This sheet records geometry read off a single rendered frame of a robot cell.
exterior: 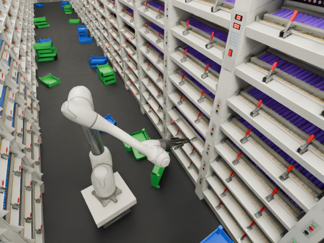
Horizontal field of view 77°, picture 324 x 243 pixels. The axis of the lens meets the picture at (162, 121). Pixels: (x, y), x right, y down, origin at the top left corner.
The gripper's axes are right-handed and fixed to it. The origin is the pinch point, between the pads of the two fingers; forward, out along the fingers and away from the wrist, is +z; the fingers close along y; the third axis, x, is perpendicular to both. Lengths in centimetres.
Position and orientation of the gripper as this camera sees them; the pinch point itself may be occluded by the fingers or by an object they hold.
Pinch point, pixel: (185, 141)
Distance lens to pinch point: 167.9
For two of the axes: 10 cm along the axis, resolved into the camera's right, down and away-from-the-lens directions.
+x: 2.2, -8.0, -5.5
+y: 4.4, 5.9, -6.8
